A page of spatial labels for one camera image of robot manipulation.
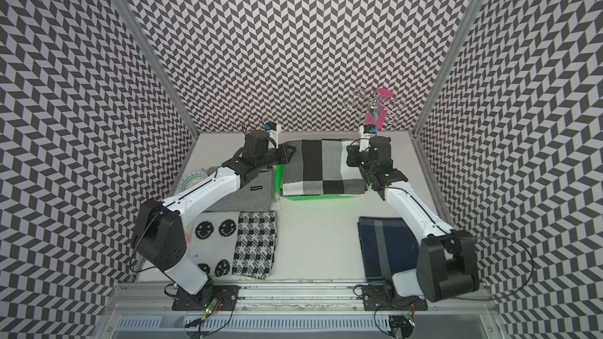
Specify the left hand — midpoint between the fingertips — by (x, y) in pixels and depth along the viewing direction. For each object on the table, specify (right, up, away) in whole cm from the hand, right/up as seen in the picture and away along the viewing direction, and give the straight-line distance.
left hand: (295, 150), depth 84 cm
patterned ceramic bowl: (-44, -11, +12) cm, 47 cm away
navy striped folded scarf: (+34, -34, -2) cm, 48 cm away
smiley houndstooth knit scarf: (-18, -33, -4) cm, 37 cm away
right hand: (+20, 0, 0) cm, 20 cm away
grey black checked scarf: (+9, -6, +3) cm, 11 cm away
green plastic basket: (-7, -10, +7) cm, 13 cm away
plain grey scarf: (-16, -18, +7) cm, 26 cm away
